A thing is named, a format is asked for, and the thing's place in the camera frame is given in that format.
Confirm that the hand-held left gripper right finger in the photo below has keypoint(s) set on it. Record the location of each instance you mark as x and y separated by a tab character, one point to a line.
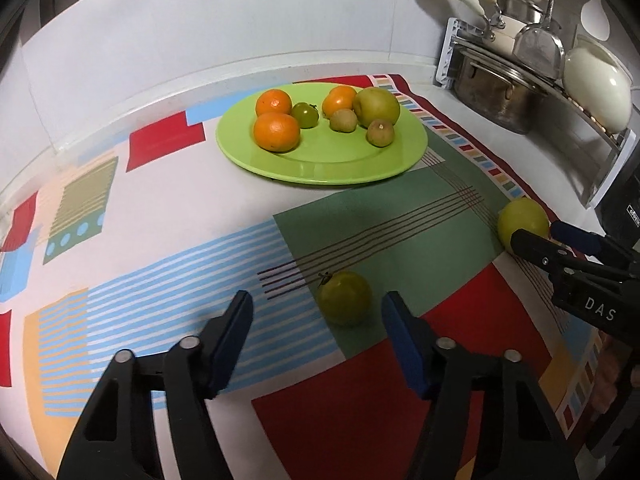
402	340

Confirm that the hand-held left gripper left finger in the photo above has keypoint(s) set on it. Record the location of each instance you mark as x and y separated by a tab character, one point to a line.
232	340

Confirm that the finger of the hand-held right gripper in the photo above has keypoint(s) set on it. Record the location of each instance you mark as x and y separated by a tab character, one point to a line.
575	235
535	247

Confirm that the green apple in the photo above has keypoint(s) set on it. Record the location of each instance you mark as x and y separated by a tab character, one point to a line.
376	106
522	220

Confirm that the green tomato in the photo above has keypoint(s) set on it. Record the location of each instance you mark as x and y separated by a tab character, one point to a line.
344	297
304	115

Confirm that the green plate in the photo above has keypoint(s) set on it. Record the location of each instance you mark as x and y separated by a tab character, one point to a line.
340	165

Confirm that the brown kiwi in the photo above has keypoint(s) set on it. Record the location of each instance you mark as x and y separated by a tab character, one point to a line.
380	132
343	120

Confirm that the orange mandarin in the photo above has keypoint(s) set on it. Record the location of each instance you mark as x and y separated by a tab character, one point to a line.
340	101
273	102
276	131

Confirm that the person's right hand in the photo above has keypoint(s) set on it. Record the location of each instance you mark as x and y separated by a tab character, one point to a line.
615	365

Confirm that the colourful printed tablecloth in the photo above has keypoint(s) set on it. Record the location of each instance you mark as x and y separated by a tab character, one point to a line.
150	285

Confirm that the large steel pot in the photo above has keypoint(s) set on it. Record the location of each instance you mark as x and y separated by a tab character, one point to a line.
490	95

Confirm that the steel ladle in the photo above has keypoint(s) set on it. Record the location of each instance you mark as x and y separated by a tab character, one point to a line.
537	50

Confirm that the white and steel dish rack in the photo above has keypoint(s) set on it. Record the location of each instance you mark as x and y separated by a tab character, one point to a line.
447	60

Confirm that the white rice paddle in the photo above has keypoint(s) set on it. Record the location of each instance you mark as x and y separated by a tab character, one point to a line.
595	15

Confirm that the steel pot with lid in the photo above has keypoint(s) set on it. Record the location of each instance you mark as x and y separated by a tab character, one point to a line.
520	10

